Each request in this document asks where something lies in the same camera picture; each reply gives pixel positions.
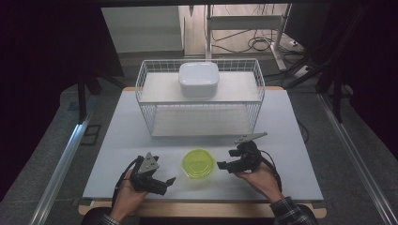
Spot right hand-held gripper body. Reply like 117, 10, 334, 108
230, 131, 268, 174

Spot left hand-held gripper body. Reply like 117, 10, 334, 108
130, 152, 168, 196

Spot green plastic bowl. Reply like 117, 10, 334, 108
181, 147, 217, 180

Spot white wire shelf rack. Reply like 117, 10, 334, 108
135, 58, 266, 139

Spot white lidded plastic container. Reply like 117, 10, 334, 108
177, 61, 221, 98

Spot person's right hand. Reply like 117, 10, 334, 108
234, 163, 284, 204

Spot person's left hand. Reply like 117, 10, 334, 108
110, 177, 148, 223

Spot black stand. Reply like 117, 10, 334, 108
75, 46, 127, 124
283, 6, 368, 124

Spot white power strip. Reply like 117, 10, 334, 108
293, 65, 312, 79

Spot white cabinet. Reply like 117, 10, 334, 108
100, 6, 185, 54

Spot right hand-held gripper cable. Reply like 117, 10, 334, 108
258, 149, 283, 193

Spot hand-held gripper cable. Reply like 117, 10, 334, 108
258, 149, 283, 193
111, 155, 141, 208

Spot left hand-held gripper cable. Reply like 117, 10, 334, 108
111, 155, 141, 208

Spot thin black cable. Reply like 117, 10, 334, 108
297, 119, 311, 144

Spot aluminium rail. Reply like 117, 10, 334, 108
29, 113, 94, 225
316, 93, 398, 225

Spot black floor cables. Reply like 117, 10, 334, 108
211, 28, 303, 54

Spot white desk frame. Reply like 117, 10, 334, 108
204, 3, 293, 71

